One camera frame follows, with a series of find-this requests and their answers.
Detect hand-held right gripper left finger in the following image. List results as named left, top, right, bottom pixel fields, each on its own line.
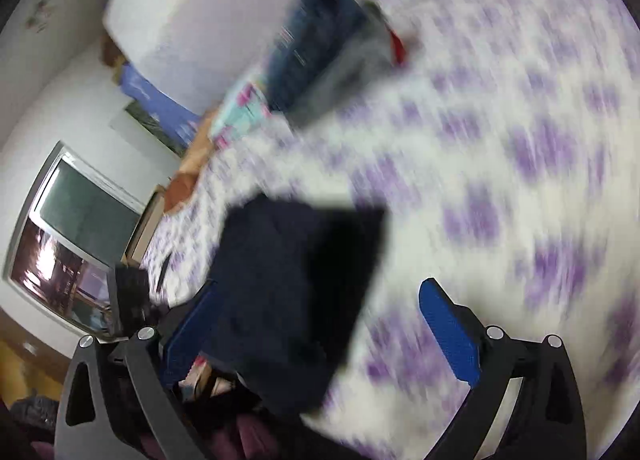
left=54, top=280, right=223, bottom=460

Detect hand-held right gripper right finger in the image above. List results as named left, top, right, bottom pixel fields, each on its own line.
left=419, top=277, right=587, bottom=460

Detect black pants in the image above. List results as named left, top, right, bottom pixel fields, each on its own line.
left=200, top=194, right=390, bottom=416

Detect wooden headboard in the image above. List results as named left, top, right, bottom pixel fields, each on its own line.
left=124, top=185, right=168, bottom=265

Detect person's maroon clothing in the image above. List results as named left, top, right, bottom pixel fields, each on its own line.
left=177, top=355, right=321, bottom=460

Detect brown orange pillow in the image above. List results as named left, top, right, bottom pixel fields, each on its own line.
left=162, top=112, right=221, bottom=215

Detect purple floral bed sheet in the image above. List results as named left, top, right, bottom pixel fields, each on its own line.
left=140, top=0, right=640, bottom=460

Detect teal pink floral folded quilt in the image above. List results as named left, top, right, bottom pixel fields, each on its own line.
left=207, top=67, right=273, bottom=151

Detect folded grey cloth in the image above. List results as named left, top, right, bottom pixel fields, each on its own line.
left=290, top=0, right=401, bottom=128

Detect red blue folded cloth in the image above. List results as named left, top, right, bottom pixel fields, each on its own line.
left=385, top=27, right=413, bottom=65

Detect folded blue jeans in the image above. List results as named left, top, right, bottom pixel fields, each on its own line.
left=265, top=0, right=373, bottom=113

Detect window with grey frame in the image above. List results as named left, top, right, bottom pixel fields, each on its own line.
left=2, top=140, right=151, bottom=345

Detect small wall decal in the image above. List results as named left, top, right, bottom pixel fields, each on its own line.
left=24, top=0, right=57, bottom=34

